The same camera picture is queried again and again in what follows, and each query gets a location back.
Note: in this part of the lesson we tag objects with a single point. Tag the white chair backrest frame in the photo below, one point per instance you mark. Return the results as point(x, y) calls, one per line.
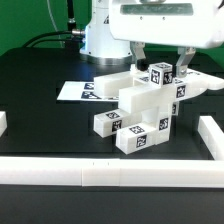
point(135, 95)

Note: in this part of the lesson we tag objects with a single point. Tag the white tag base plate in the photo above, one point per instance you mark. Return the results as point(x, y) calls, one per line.
point(80, 91)

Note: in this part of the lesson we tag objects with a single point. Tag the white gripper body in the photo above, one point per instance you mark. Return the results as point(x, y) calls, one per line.
point(184, 23)

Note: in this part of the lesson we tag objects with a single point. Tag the white chair seat part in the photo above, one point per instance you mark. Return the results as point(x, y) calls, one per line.
point(159, 118)

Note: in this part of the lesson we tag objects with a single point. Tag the white front rail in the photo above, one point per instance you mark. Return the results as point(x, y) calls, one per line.
point(111, 172)

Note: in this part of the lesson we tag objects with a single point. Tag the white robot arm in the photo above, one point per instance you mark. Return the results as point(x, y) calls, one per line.
point(100, 45)

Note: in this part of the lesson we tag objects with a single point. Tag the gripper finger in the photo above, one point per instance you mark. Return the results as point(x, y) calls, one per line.
point(137, 50)
point(185, 56)

